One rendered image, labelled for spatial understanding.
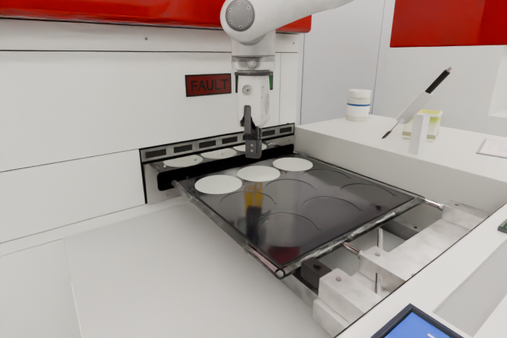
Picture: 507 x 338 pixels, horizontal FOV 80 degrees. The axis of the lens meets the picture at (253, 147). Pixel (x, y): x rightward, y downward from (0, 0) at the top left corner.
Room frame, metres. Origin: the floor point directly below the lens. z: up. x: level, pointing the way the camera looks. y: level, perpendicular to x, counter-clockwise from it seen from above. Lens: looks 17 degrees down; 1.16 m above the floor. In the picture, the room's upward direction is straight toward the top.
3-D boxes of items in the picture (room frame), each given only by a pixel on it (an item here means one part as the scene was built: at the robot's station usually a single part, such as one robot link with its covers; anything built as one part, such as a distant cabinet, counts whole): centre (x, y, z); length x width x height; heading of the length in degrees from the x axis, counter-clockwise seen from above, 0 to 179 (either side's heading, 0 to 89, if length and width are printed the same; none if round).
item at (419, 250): (0.37, -0.24, 0.87); 0.36 x 0.08 x 0.03; 126
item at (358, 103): (0.97, -0.34, 1.01); 0.07 x 0.07 x 0.10
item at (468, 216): (0.47, -0.38, 0.89); 0.08 x 0.03 x 0.03; 36
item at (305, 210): (0.58, -0.08, 0.90); 0.34 x 0.34 x 0.01; 36
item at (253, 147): (0.59, 0.00, 0.99); 0.03 x 0.03 x 0.07; 77
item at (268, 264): (0.47, 0.07, 0.90); 0.37 x 0.01 x 0.01; 36
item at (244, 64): (0.61, 0.00, 1.15); 0.09 x 0.08 x 0.03; 167
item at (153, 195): (0.74, 0.06, 0.89); 0.44 x 0.02 x 0.10; 126
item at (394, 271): (0.33, -0.18, 0.89); 0.08 x 0.03 x 0.03; 36
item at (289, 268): (0.43, -0.18, 0.90); 0.38 x 0.01 x 0.01; 126
